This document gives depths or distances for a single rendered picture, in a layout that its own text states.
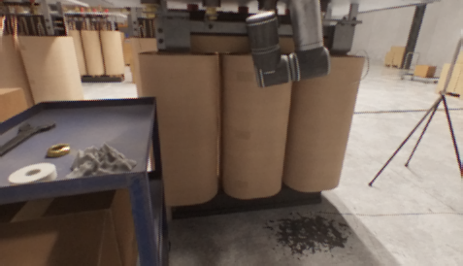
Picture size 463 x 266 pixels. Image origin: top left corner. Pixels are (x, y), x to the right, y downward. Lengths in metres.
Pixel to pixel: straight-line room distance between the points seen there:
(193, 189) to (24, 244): 0.98
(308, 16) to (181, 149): 0.89
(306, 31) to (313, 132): 0.74
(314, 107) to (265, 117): 0.31
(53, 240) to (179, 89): 0.82
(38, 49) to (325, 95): 2.82
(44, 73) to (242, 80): 2.44
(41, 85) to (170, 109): 2.22
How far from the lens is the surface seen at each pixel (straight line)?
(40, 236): 0.59
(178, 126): 1.24
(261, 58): 0.87
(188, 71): 1.17
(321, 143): 1.52
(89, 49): 6.98
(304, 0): 0.89
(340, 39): 1.45
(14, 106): 1.40
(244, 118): 1.27
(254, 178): 1.46
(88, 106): 1.12
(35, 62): 3.23
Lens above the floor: 1.15
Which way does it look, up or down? 20 degrees down
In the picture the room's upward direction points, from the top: 1 degrees clockwise
